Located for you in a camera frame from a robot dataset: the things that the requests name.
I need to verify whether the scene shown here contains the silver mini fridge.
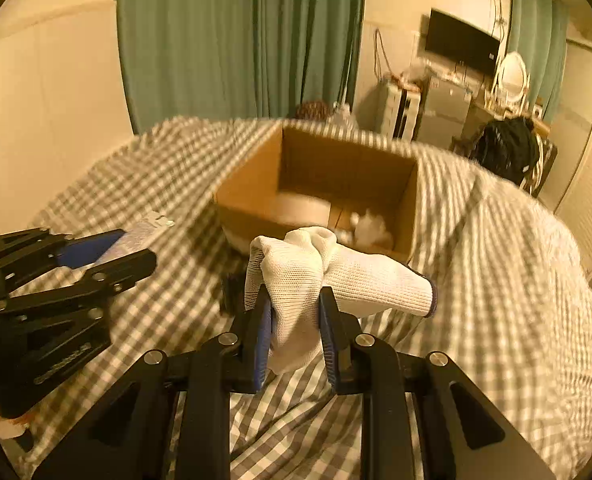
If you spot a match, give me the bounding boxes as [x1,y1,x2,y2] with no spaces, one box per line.
[413,76,473,150]

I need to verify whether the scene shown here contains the open cardboard box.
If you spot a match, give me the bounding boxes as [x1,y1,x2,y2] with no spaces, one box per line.
[215,126,418,263]

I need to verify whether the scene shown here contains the white toothpaste tube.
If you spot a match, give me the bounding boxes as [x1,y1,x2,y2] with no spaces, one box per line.
[95,211,174,264]

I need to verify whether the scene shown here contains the white sock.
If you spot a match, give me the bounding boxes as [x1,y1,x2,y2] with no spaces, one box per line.
[245,226,437,375]

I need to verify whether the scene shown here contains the brown patterned bag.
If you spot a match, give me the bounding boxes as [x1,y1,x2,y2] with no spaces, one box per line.
[295,101,331,122]

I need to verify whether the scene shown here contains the clear water jug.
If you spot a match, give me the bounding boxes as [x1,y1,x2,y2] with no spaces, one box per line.
[326,102,360,130]

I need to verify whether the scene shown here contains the black wall television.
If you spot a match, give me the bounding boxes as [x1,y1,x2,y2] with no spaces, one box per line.
[425,9,500,77]

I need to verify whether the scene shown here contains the white oval mirror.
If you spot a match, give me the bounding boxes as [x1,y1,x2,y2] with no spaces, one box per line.
[492,51,530,106]

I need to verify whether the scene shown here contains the large green curtain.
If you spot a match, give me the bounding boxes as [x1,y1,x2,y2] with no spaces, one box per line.
[116,0,364,133]

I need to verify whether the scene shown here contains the white suitcase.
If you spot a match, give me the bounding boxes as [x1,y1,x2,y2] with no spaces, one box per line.
[375,80,422,141]

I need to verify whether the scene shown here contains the beige tape roll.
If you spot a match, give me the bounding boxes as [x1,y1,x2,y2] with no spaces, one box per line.
[267,192,331,228]

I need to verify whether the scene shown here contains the grey checkered bed sheet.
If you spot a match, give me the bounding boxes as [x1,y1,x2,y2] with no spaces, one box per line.
[16,117,592,479]

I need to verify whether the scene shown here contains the white louvered wardrobe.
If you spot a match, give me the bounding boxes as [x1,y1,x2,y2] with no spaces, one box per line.
[539,39,592,278]

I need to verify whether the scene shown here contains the green window curtain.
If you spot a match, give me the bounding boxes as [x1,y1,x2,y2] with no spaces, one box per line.
[506,0,569,122]

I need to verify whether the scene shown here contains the black jacket on chair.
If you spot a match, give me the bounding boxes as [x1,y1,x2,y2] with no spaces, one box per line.
[471,116,540,185]

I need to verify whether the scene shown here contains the wooden dressing table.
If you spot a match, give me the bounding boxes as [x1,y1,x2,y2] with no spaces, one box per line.
[463,102,552,151]

